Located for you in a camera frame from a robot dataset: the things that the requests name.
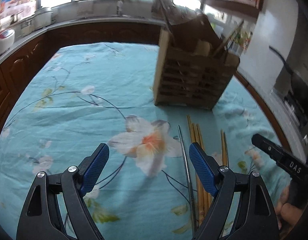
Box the black pan handle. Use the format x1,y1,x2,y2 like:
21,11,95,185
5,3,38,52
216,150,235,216
269,46,294,75

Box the white rice cooker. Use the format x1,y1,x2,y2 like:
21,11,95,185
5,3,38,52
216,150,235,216
0,29,15,56

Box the metal chopstick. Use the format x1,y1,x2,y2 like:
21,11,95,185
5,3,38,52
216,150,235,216
177,125,197,236
223,132,229,166

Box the wooden utensil holder box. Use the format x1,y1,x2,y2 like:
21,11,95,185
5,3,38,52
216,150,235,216
153,14,240,109

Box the person's right hand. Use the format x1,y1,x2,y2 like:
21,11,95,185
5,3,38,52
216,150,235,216
275,185,303,231

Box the colourful wall poster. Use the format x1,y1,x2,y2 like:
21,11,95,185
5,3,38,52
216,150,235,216
0,0,37,25

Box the teal floral tablecloth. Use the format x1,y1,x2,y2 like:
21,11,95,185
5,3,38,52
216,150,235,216
0,43,290,239

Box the condiment bottles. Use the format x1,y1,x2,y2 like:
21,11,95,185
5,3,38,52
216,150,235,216
228,30,253,54

